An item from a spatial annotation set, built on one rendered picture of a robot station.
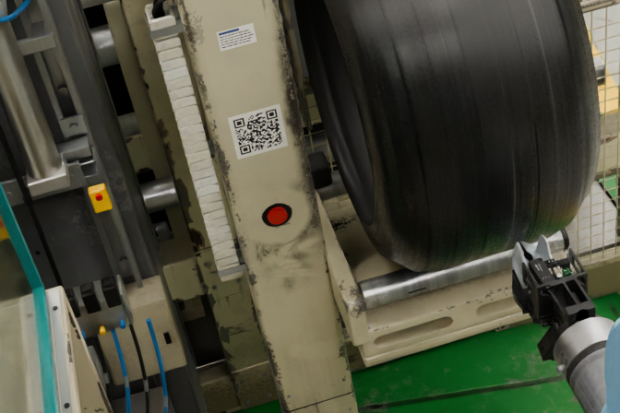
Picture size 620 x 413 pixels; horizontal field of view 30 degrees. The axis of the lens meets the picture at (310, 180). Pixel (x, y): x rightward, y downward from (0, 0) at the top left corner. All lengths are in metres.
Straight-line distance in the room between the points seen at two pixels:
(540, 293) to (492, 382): 1.32
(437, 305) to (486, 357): 1.08
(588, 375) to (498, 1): 0.48
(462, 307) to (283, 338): 0.30
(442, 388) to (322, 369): 0.89
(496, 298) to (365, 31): 0.56
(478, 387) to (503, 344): 0.15
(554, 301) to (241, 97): 0.50
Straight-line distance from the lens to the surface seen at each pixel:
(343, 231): 2.07
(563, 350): 1.50
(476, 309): 1.85
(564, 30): 1.52
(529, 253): 1.67
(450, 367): 2.89
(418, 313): 1.83
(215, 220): 1.73
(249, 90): 1.60
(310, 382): 2.01
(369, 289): 1.80
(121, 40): 2.42
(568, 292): 1.53
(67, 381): 1.30
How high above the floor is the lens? 2.19
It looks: 39 degrees down
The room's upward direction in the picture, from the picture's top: 11 degrees counter-clockwise
